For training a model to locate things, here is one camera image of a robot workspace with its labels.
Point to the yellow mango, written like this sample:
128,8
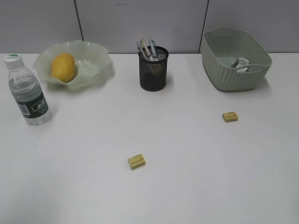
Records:
63,67

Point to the grey pen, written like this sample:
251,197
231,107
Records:
153,48
141,51

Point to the plain yellow eraser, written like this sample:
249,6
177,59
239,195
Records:
156,69

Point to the clear water bottle green label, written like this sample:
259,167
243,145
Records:
26,90

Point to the cream white pen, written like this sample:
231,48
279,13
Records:
145,49

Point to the black mesh pen holder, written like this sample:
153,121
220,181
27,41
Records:
152,75

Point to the pale green woven plastic basket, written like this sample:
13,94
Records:
221,47

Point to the waste paper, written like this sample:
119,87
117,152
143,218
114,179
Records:
240,63

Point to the pale green wavy glass plate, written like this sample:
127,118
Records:
91,60

